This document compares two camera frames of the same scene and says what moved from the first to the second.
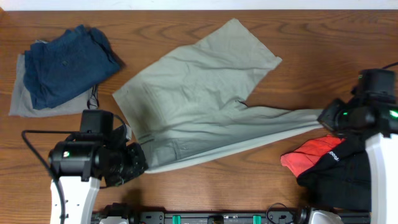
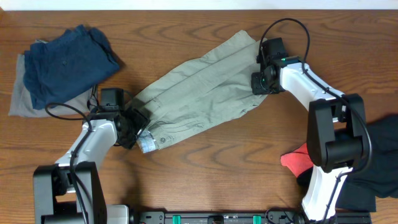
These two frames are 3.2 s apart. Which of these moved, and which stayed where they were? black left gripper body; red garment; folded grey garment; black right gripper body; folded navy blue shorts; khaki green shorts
Moved: black right gripper body; black left gripper body; khaki green shorts
Stayed: folded grey garment; red garment; folded navy blue shorts
